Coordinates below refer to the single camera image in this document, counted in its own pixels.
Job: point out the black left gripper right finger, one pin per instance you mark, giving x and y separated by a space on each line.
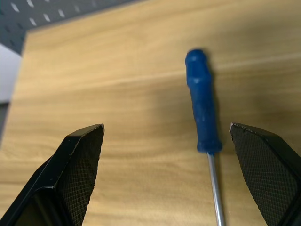
270 174

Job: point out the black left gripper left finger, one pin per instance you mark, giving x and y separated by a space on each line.
70 169

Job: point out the dark grey pegboard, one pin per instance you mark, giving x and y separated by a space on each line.
14 23

